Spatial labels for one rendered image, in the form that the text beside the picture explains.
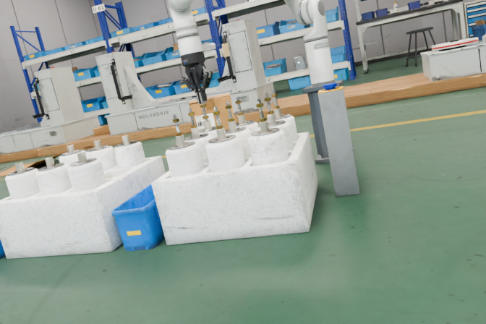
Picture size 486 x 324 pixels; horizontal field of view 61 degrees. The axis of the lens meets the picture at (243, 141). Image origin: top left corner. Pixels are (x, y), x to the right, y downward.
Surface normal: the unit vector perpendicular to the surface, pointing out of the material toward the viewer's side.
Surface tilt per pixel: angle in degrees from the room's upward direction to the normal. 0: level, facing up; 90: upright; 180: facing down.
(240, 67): 90
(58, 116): 90
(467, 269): 0
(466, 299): 0
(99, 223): 90
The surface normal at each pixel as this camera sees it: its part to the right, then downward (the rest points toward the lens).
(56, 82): 0.93, -0.14
